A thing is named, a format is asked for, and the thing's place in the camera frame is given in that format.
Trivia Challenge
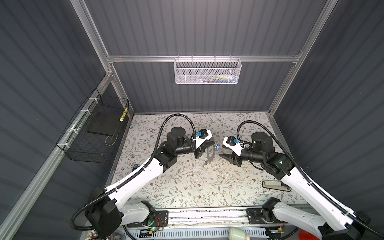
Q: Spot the perforated metal ring disc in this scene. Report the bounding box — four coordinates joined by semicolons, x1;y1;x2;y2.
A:
205;146;215;165

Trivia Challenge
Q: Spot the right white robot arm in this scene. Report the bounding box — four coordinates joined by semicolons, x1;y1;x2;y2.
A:
221;131;371;240

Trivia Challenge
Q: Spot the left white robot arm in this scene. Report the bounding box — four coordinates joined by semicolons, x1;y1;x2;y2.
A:
85;127;214;239

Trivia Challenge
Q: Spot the grey flat phone-like object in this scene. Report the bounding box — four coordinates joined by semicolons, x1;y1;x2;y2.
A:
262;181;292;192

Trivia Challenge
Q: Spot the blue object at table edge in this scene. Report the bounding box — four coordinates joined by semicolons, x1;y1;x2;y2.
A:
133;164;140;171

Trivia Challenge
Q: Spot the pale green plastic object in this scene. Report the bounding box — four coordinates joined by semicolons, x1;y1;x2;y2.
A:
228;227;251;240

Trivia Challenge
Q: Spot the yellow marker pen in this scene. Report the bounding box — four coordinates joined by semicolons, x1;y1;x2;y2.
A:
120;108;128;122

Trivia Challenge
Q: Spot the black foam pad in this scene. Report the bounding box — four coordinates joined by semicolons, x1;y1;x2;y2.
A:
87;113;122;137

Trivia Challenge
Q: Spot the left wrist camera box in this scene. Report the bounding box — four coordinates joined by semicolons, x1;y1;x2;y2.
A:
192;129;213;149

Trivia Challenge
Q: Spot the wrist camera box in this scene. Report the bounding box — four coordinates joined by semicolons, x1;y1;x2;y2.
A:
192;129;213;149
223;136;244;157

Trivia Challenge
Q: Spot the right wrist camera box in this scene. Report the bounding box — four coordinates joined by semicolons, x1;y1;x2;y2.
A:
223;136;244;157

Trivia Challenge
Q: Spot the right black corrugated cable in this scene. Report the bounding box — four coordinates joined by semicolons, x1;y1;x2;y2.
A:
236;120;384;238

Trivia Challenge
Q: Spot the black corrugated cable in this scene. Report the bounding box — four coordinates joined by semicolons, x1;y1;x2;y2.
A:
236;120;384;238
69;113;197;231

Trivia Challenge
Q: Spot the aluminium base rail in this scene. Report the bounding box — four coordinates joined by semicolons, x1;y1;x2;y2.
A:
125;205;310;230

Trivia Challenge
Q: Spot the white wire mesh basket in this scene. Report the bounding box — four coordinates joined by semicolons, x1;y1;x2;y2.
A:
173;58;242;85

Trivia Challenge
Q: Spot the white slotted cable duct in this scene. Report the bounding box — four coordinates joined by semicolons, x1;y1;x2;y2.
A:
128;227;270;240

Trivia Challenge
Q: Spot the black wire wall basket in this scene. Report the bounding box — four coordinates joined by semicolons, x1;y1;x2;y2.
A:
57;89;130;164

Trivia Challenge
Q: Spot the bundle of coloured cables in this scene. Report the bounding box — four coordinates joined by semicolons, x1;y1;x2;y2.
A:
88;229;121;240

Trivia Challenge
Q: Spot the left black corrugated cable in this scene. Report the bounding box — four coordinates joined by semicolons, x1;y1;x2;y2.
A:
69;113;197;231

